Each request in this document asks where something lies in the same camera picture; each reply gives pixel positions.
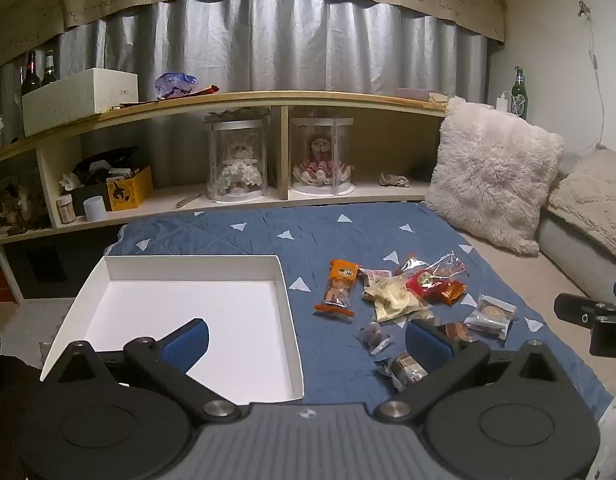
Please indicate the grey cushion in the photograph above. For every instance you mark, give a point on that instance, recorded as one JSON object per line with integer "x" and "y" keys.
{"x": 572, "y": 250}

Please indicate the wooden shelf unit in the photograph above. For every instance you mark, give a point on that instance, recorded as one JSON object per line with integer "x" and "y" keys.
{"x": 279, "y": 160}

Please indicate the blue triangle print blanket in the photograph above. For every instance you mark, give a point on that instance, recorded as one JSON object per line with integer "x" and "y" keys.
{"x": 338, "y": 230}

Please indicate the wooden stick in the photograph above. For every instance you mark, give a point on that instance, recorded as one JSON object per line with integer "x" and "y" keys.
{"x": 189, "y": 200}

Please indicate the pink white snack packet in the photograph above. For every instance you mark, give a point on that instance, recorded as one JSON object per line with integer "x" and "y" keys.
{"x": 376, "y": 275}

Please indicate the red round-label snack packet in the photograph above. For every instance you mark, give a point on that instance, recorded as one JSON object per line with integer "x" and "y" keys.
{"x": 422, "y": 282}

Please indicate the black bag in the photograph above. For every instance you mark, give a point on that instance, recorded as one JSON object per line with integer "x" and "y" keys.
{"x": 105, "y": 160}

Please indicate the white cup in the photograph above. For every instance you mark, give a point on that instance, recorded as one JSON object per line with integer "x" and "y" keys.
{"x": 94, "y": 208}

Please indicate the small clear orange-edged packet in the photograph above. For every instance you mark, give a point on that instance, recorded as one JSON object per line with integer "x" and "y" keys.
{"x": 410, "y": 262}

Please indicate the beige bed sheet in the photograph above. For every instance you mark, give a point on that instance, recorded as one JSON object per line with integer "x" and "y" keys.
{"x": 537, "y": 280}

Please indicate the blue plastic bag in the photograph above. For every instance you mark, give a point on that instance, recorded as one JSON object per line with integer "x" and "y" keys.
{"x": 175, "y": 85}

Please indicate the white charger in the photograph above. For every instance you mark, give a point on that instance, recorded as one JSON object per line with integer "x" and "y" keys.
{"x": 502, "y": 101}

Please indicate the grey cookie packet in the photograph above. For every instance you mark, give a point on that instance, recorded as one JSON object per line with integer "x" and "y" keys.
{"x": 490, "y": 312}

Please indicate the fluffy white pillow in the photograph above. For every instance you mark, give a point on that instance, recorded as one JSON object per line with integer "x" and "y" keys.
{"x": 492, "y": 180}

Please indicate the tall orange snack packet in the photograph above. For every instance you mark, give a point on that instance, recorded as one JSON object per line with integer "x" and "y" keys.
{"x": 338, "y": 280}

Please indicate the dark brownie packet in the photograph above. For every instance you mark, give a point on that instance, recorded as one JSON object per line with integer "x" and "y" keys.
{"x": 405, "y": 367}

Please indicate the green beer bottle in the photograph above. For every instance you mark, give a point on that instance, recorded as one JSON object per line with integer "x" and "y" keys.
{"x": 49, "y": 72}

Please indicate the white storage box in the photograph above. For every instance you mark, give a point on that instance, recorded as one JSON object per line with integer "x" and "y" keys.
{"x": 73, "y": 100}

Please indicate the flat red packet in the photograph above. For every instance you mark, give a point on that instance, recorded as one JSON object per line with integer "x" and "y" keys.
{"x": 205, "y": 90}

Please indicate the white dress doll case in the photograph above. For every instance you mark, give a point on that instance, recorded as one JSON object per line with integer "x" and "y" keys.
{"x": 236, "y": 160}

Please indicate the beige flat object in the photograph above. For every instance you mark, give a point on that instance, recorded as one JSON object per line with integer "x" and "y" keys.
{"x": 437, "y": 98}

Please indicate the white flower ornament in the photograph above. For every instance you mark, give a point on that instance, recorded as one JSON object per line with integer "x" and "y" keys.
{"x": 69, "y": 181}

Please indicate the brown chocolate packet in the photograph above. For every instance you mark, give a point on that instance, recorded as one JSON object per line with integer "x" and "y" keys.
{"x": 460, "y": 331}

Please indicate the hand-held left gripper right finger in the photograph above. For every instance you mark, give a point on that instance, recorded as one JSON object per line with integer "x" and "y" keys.
{"x": 427, "y": 345}

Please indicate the small grey figurine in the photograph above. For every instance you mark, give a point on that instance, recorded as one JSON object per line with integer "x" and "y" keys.
{"x": 393, "y": 180}

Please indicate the white cardboard box tray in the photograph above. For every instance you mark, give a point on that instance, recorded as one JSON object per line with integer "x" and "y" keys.
{"x": 188, "y": 290}

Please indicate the pink flat box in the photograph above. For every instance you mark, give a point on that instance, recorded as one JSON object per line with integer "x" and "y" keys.
{"x": 412, "y": 92}

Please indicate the clear silvery snack packet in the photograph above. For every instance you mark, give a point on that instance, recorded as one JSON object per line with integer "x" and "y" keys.
{"x": 445, "y": 267}

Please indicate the grey curtain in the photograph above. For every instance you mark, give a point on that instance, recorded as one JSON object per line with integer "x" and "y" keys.
{"x": 288, "y": 40}

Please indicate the red dress doll case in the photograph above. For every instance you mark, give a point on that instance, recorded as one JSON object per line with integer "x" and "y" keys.
{"x": 320, "y": 157}

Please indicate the green glass bottle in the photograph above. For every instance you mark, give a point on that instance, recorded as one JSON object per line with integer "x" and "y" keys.
{"x": 519, "y": 95}

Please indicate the yellow box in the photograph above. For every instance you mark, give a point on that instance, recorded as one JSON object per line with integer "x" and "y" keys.
{"x": 128, "y": 192}

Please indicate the white printed clothing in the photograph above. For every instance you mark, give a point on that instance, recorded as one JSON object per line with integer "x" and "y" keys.
{"x": 615, "y": 440}

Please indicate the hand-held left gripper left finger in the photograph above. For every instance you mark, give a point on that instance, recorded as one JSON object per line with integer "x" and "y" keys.
{"x": 188, "y": 345}

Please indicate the cream snack packet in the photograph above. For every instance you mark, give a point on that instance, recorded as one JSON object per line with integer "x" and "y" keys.
{"x": 382, "y": 292}
{"x": 402, "y": 307}

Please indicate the dark cloth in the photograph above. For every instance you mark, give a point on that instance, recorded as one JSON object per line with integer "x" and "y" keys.
{"x": 8, "y": 385}

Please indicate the small jar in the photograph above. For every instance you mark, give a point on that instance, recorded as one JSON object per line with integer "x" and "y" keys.
{"x": 65, "y": 210}

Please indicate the small dark snack packet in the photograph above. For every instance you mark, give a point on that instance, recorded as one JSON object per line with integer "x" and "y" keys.
{"x": 372, "y": 335}

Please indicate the dark green container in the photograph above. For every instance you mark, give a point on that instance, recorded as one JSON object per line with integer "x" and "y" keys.
{"x": 85, "y": 192}

